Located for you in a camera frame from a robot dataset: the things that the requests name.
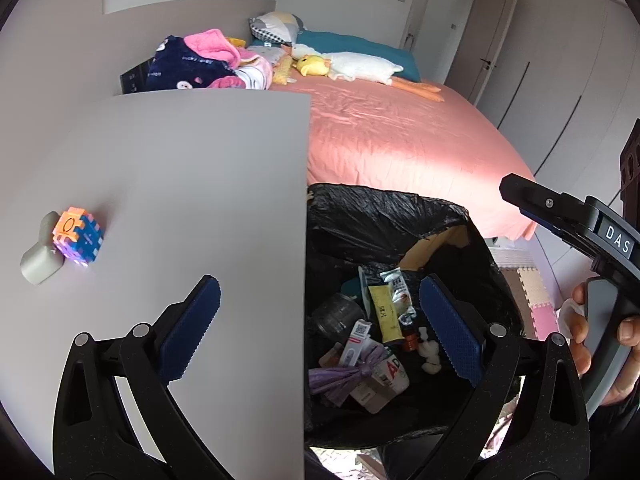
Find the pink fleece garment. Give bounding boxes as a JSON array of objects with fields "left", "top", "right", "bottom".
[{"left": 183, "top": 29, "right": 241, "bottom": 68}]

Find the yellow long plush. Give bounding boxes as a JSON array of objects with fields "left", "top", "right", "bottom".
[{"left": 272, "top": 52, "right": 293, "bottom": 86}]

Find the foam puzzle floor mat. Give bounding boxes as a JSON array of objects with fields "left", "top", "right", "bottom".
[{"left": 487, "top": 247, "right": 561, "bottom": 342}]

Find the silver snack wrapper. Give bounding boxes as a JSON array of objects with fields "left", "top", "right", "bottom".
[{"left": 380, "top": 269, "right": 418, "bottom": 326}]

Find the white goose plush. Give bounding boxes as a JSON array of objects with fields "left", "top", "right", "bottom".
[{"left": 291, "top": 44, "right": 443, "bottom": 103}]

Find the crumpled white tissue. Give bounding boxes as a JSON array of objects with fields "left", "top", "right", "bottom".
[{"left": 417, "top": 326, "right": 443, "bottom": 375}]

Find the white and pink garment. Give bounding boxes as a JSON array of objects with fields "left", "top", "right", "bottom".
[{"left": 207, "top": 55, "right": 273, "bottom": 91}]

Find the trash bin with black bag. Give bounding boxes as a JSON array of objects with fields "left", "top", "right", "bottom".
[{"left": 304, "top": 183, "right": 526, "bottom": 451}]

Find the white wardrobe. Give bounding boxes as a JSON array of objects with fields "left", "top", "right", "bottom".
[{"left": 475, "top": 0, "right": 640, "bottom": 221}]

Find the yellow packet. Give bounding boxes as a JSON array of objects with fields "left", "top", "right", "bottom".
[{"left": 367, "top": 285, "right": 405, "bottom": 345}]

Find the dark glass jar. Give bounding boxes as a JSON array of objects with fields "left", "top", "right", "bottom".
[{"left": 310, "top": 292, "right": 368, "bottom": 356}]

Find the white room door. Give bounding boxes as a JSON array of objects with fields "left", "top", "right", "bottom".
[{"left": 400, "top": 0, "right": 483, "bottom": 83}]

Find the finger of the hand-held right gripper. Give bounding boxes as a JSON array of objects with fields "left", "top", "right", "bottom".
[{"left": 499, "top": 173, "right": 598, "bottom": 256}]

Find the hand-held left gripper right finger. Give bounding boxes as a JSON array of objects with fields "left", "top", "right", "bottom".
[{"left": 419, "top": 274, "right": 591, "bottom": 480}]

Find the bed with pink sheet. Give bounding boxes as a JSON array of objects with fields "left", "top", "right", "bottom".
[{"left": 270, "top": 77, "right": 537, "bottom": 241}]

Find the grey plastic case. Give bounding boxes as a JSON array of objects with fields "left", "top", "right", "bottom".
[{"left": 20, "top": 211, "right": 66, "bottom": 286}]

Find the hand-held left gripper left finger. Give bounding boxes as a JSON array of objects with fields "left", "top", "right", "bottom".
[{"left": 52, "top": 275, "right": 236, "bottom": 480}]

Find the yellow duck plush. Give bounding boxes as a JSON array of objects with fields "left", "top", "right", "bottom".
[{"left": 292, "top": 55, "right": 333, "bottom": 78}]

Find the white plastic drink bottle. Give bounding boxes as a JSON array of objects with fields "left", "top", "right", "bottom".
[{"left": 350, "top": 355, "right": 411, "bottom": 415}]

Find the white cardboard box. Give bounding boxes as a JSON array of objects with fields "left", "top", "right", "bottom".
[{"left": 337, "top": 320, "right": 373, "bottom": 366}]

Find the person's right hand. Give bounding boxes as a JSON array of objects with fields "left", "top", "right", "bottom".
[{"left": 571, "top": 281, "right": 640, "bottom": 406}]

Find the teal pillow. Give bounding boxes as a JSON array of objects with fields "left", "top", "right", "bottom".
[{"left": 295, "top": 30, "right": 423, "bottom": 83}]

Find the checked grey pillow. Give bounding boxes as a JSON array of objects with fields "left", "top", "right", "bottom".
[{"left": 249, "top": 11, "right": 305, "bottom": 43}]

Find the navy patterned garment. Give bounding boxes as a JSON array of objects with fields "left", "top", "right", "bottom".
[{"left": 145, "top": 35, "right": 236, "bottom": 92}]

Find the black box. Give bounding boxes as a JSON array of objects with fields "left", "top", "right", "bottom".
[{"left": 119, "top": 58, "right": 151, "bottom": 95}]

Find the colourful puzzle cube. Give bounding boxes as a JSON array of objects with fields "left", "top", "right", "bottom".
[{"left": 51, "top": 206, "right": 104, "bottom": 270}]

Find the purple plastic bag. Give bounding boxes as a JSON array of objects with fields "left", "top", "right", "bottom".
[{"left": 308, "top": 345, "right": 391, "bottom": 408}]

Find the person's right forearm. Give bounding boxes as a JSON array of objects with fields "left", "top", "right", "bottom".
[{"left": 590, "top": 375, "right": 640, "bottom": 480}]

